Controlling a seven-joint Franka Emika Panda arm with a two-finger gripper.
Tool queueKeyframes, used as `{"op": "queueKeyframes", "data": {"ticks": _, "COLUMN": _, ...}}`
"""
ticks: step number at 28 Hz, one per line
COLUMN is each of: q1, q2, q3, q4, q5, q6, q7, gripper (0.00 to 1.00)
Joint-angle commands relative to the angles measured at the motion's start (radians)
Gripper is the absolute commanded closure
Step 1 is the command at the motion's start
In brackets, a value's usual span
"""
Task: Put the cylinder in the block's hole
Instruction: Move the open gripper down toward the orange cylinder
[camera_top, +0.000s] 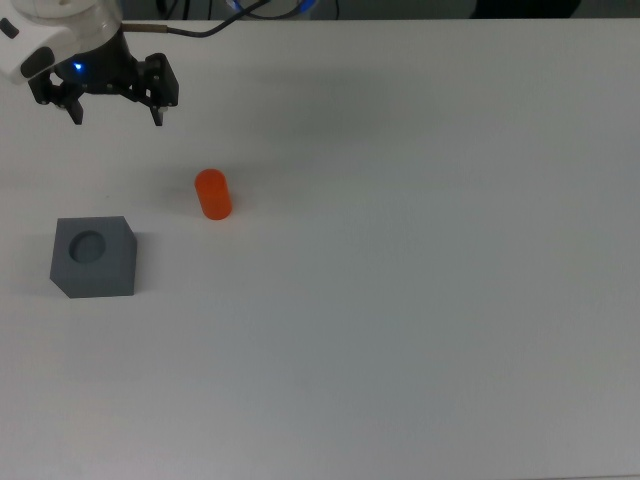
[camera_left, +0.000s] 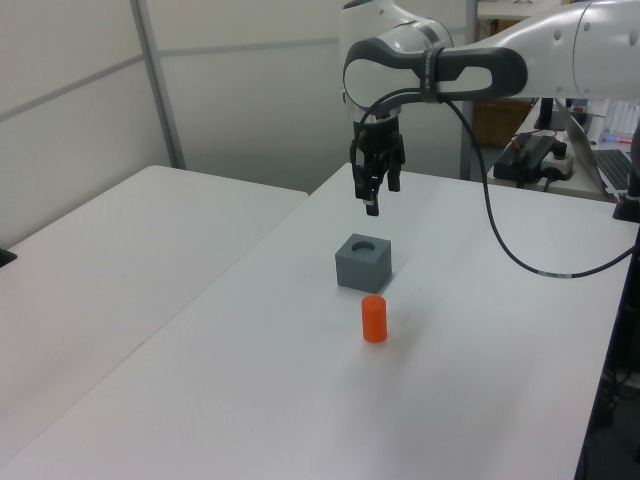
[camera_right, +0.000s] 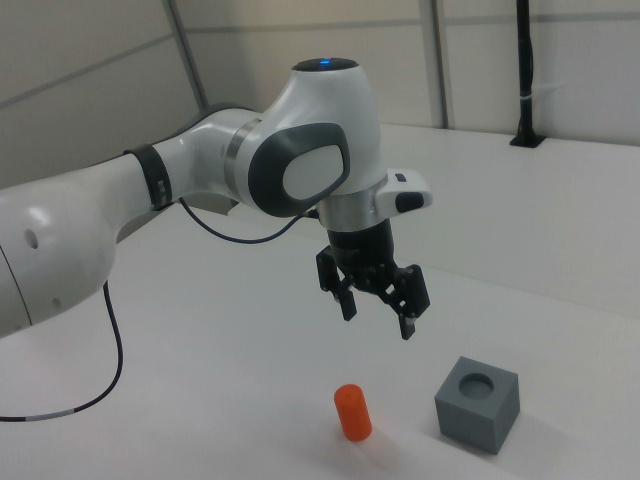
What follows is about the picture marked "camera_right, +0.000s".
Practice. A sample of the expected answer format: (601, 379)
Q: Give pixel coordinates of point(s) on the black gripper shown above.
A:
(362, 250)

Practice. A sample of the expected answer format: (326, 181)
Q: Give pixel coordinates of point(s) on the orange cylinder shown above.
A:
(352, 412)

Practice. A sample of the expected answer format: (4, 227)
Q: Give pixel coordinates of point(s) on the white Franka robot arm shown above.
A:
(320, 125)

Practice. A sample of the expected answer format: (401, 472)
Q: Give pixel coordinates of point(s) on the grey block with round hole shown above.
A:
(475, 420)

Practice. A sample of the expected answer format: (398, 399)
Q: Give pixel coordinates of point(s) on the black pole with base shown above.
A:
(525, 50)

